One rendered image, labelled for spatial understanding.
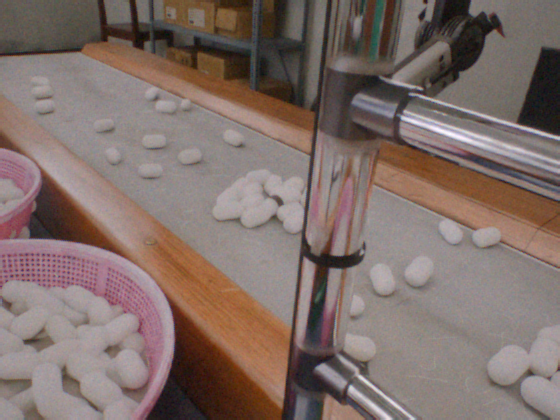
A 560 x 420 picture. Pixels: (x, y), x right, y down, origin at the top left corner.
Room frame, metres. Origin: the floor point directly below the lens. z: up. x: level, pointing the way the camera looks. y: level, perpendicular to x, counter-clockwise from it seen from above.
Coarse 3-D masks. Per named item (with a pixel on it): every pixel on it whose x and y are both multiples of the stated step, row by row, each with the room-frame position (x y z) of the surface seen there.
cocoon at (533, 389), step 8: (536, 376) 0.25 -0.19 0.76; (528, 384) 0.24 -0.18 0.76; (536, 384) 0.24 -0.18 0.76; (544, 384) 0.24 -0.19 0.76; (552, 384) 0.24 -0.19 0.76; (528, 392) 0.24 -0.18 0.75; (536, 392) 0.24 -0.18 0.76; (544, 392) 0.24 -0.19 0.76; (552, 392) 0.23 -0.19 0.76; (528, 400) 0.24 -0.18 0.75; (536, 400) 0.23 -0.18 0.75; (544, 400) 0.23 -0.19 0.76; (552, 400) 0.23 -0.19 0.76; (536, 408) 0.23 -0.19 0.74; (544, 408) 0.23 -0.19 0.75; (552, 408) 0.23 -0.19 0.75; (552, 416) 0.23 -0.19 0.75
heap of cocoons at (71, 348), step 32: (32, 288) 0.32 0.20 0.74; (0, 320) 0.28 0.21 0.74; (32, 320) 0.28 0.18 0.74; (64, 320) 0.28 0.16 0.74; (96, 320) 0.29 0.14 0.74; (128, 320) 0.29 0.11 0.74; (0, 352) 0.25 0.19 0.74; (32, 352) 0.25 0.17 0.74; (64, 352) 0.25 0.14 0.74; (96, 352) 0.26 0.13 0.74; (128, 352) 0.26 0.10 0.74; (0, 384) 0.23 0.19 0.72; (32, 384) 0.24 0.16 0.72; (64, 384) 0.24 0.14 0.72; (96, 384) 0.22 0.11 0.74; (128, 384) 0.24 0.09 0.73; (0, 416) 0.19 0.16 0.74; (32, 416) 0.21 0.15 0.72; (64, 416) 0.20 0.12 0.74; (96, 416) 0.20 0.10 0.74; (128, 416) 0.20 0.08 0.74
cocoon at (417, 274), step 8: (424, 256) 0.39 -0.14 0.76; (416, 264) 0.38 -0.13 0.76; (424, 264) 0.38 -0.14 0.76; (432, 264) 0.39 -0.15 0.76; (408, 272) 0.37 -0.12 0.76; (416, 272) 0.37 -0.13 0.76; (424, 272) 0.37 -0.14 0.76; (432, 272) 0.38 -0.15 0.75; (408, 280) 0.37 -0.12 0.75; (416, 280) 0.37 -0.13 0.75; (424, 280) 0.37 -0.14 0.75
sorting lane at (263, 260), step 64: (0, 64) 1.13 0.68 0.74; (64, 64) 1.18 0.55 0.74; (64, 128) 0.73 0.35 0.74; (128, 128) 0.75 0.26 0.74; (192, 128) 0.78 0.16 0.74; (128, 192) 0.52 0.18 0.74; (192, 192) 0.53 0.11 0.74; (384, 192) 0.58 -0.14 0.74; (256, 256) 0.40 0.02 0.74; (384, 256) 0.42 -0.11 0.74; (448, 256) 0.43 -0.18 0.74; (512, 256) 0.44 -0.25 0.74; (384, 320) 0.32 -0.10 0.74; (448, 320) 0.33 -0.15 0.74; (512, 320) 0.33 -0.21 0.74; (384, 384) 0.25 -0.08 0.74; (448, 384) 0.25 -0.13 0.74; (512, 384) 0.26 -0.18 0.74
